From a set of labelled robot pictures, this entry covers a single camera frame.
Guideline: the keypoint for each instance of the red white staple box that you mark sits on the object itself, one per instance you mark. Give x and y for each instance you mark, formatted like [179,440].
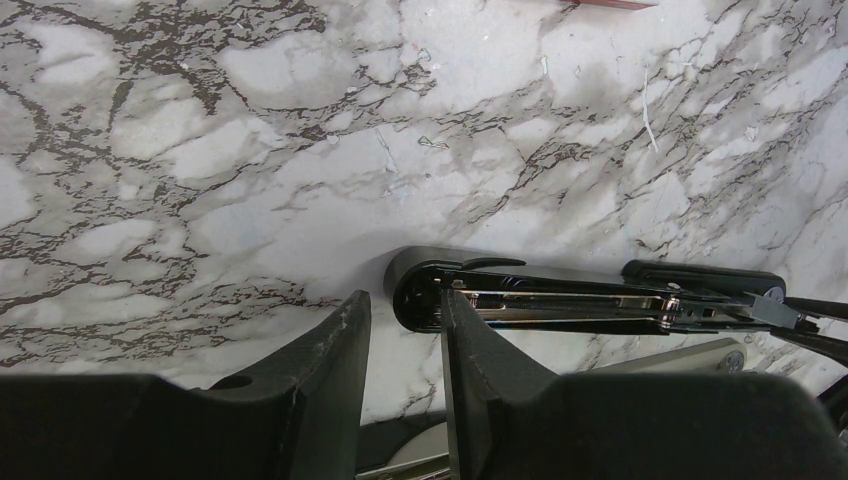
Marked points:
[630,5]

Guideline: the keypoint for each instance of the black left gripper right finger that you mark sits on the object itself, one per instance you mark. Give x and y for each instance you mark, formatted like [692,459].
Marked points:
[509,417]

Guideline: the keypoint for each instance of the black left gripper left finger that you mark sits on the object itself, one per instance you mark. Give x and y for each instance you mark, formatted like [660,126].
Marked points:
[294,414]

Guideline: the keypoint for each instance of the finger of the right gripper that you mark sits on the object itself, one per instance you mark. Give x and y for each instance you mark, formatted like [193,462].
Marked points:
[832,348]
[817,309]

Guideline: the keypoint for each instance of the black stapler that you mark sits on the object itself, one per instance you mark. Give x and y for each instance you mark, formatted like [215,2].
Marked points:
[646,297]

